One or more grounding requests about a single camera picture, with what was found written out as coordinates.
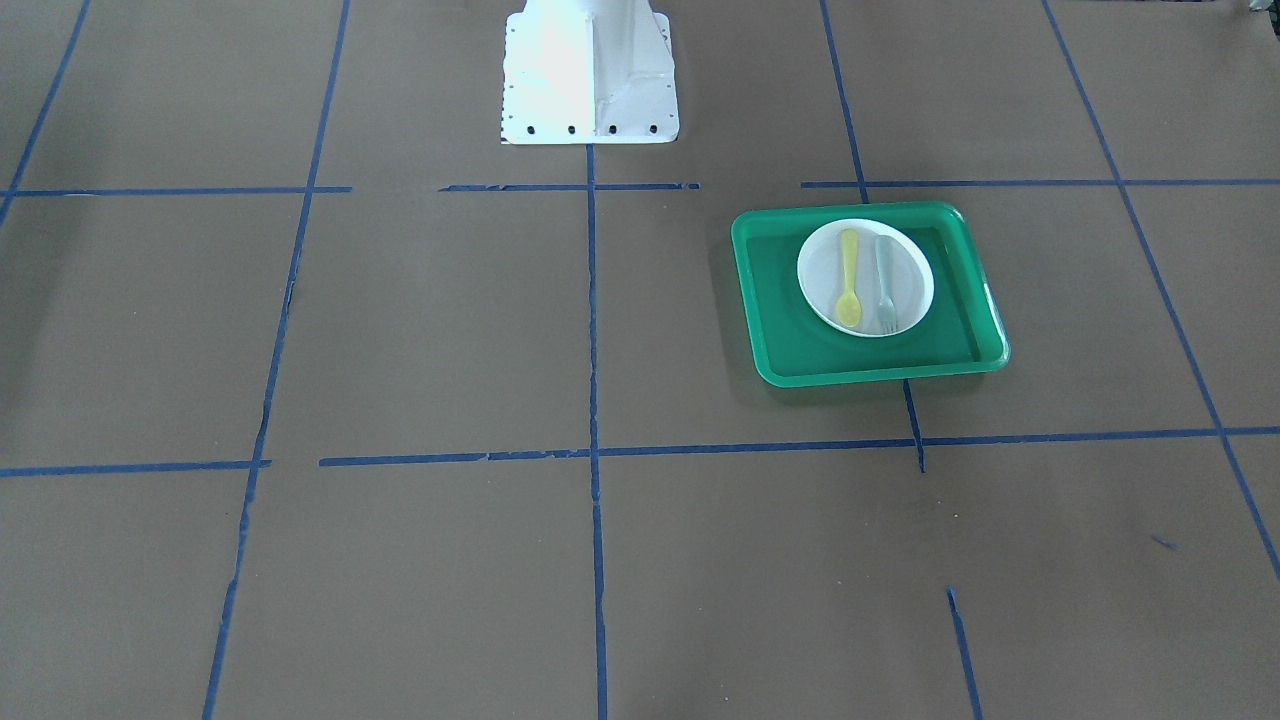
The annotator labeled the yellow plastic spoon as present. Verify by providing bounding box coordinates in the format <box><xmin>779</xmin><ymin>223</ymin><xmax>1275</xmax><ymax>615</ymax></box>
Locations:
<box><xmin>835</xmin><ymin>228</ymin><xmax>863</xmax><ymax>331</ymax></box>

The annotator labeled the white round plate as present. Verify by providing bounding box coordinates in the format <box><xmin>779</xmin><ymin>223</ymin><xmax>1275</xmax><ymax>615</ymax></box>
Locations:
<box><xmin>796</xmin><ymin>218</ymin><xmax>934</xmax><ymax>340</ymax></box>

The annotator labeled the grey plastic fork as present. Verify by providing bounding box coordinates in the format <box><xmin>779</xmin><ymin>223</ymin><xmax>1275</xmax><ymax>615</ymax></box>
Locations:
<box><xmin>876</xmin><ymin>234</ymin><xmax>899</xmax><ymax>336</ymax></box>

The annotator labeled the green plastic tray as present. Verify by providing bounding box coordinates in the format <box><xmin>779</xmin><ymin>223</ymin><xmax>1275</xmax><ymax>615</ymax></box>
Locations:
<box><xmin>731</xmin><ymin>201</ymin><xmax>1011</xmax><ymax>388</ymax></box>

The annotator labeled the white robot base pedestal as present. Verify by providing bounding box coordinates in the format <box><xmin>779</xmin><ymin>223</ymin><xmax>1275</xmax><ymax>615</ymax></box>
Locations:
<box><xmin>500</xmin><ymin>1</ymin><xmax>680</xmax><ymax>146</ymax></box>

